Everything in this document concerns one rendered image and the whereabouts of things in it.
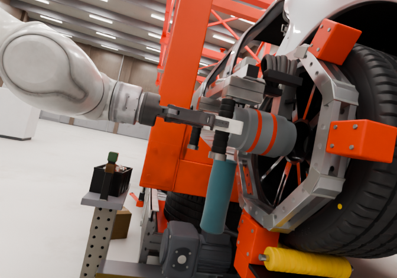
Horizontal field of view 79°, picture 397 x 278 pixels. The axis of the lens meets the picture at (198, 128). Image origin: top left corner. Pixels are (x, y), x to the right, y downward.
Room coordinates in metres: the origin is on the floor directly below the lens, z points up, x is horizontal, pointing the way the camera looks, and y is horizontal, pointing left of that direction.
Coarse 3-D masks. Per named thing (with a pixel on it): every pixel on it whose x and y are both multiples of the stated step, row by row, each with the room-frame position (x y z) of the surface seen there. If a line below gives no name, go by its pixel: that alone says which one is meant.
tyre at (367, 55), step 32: (352, 64) 0.60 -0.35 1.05; (384, 64) 0.55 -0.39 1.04; (384, 96) 0.51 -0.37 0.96; (352, 160) 0.55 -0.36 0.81; (352, 192) 0.53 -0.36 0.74; (384, 192) 0.50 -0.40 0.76; (320, 224) 0.61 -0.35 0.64; (352, 224) 0.54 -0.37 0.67; (384, 224) 0.54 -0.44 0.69; (352, 256) 0.68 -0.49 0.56; (384, 256) 0.65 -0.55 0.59
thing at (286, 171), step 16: (304, 80) 0.87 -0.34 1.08; (304, 96) 0.96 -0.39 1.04; (320, 96) 0.95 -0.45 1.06; (304, 112) 1.02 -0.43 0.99; (304, 128) 0.85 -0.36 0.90; (256, 160) 1.02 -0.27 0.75; (272, 160) 1.04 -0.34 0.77; (288, 160) 0.83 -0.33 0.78; (304, 160) 0.76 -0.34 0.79; (272, 176) 1.00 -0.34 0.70; (288, 176) 0.82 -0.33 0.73; (304, 176) 0.76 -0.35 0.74; (272, 192) 0.93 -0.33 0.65; (288, 192) 0.96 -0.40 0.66; (272, 208) 0.84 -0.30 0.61; (320, 208) 0.62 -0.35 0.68
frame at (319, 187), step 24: (312, 72) 0.62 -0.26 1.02; (336, 72) 0.59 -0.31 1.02; (264, 96) 0.97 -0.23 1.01; (336, 96) 0.52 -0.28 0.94; (336, 120) 0.53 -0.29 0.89; (240, 168) 0.97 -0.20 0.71; (312, 168) 0.55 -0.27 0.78; (336, 168) 0.54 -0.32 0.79; (240, 192) 0.92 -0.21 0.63; (312, 192) 0.54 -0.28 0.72; (336, 192) 0.54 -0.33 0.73; (264, 216) 0.71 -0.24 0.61; (288, 216) 0.62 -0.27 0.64
